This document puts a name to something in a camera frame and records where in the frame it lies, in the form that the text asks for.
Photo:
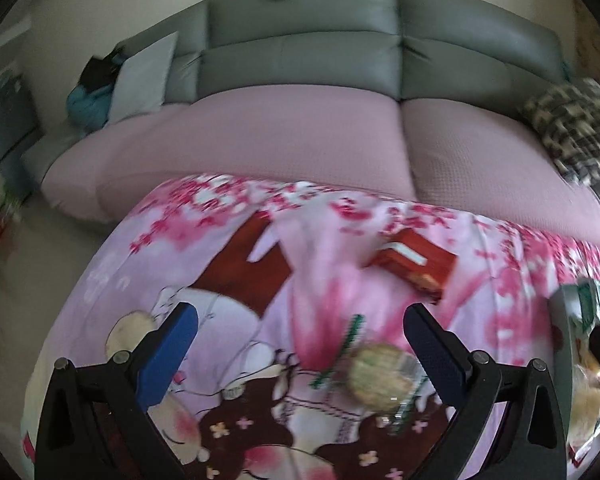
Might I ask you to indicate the pale green snack packet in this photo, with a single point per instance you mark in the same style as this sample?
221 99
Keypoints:
597 300

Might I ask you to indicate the grey-green sofa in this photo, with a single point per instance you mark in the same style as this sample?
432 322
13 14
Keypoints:
305 20

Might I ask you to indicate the red snack packet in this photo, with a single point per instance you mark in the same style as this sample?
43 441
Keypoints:
420 260

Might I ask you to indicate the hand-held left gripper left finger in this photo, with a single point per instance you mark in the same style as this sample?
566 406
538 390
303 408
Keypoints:
167 355

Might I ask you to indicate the black bag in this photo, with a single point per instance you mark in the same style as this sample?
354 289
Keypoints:
97 75

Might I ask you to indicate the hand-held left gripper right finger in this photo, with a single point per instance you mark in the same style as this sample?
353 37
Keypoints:
430 355

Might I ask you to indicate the teal shallow box tray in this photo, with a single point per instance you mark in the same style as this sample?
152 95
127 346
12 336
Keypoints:
562 345

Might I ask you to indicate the white cushion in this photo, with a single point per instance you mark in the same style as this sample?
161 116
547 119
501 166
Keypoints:
142 77

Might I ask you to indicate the clear cream bread packet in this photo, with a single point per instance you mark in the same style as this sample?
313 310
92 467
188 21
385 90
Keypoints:
587 400

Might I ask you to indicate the pink printed blanket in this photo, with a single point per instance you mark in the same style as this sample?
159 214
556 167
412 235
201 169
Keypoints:
320 260

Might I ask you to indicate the round green cookie packet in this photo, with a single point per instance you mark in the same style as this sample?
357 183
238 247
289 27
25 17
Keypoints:
375 375

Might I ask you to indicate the blue-grey cabinet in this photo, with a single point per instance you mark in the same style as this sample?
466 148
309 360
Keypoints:
7 120

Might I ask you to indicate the black white patterned pillow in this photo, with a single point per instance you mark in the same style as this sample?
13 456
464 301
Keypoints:
575 120

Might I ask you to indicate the pink sofa cover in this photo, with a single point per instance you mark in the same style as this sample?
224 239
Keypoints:
280 135

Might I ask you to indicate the blue bag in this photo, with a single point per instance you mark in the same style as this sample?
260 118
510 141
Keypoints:
85 107

